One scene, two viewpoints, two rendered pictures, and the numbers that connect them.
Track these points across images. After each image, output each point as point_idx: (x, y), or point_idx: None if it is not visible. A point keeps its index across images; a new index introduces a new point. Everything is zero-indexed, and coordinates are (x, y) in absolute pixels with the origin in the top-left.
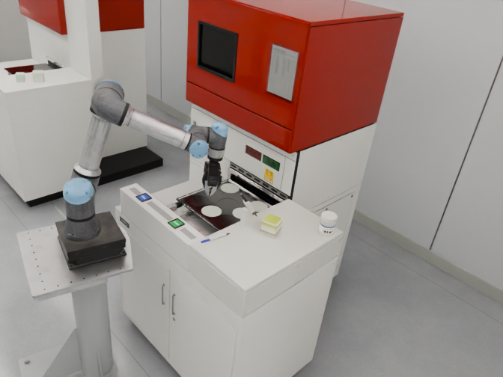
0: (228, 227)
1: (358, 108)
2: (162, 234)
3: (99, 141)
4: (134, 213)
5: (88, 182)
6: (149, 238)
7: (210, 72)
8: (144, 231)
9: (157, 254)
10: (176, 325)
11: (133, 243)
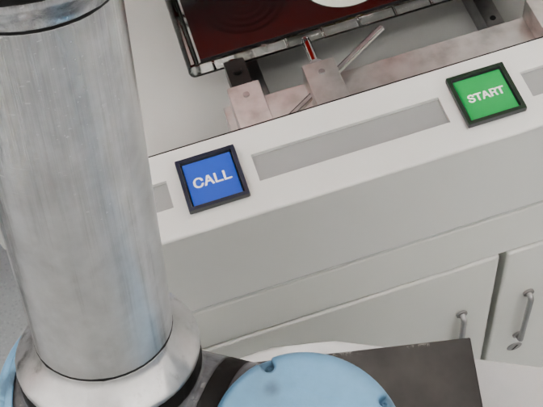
0: None
1: None
2: (459, 186)
3: (144, 143)
4: (225, 269)
5: (287, 365)
6: (355, 263)
7: None
8: (320, 266)
9: (418, 268)
10: (525, 349)
11: (236, 355)
